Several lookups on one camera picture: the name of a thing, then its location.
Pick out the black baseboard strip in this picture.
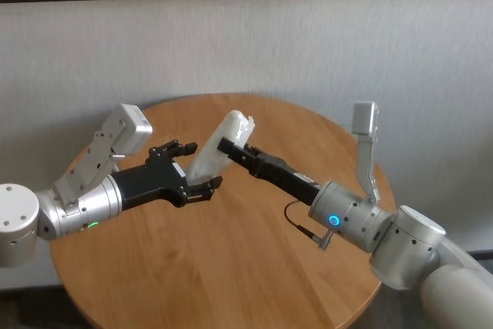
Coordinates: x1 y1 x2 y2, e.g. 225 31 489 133
464 250 493 262

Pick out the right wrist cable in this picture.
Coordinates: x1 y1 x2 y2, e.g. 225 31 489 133
283 200 333 251

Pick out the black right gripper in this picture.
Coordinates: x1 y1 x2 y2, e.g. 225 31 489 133
216 136 323 209

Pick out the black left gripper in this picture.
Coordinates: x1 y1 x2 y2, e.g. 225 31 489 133
111 139 224 213

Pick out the white plastic-wrapped sandbag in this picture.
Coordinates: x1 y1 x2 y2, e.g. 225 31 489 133
187 109 256 182

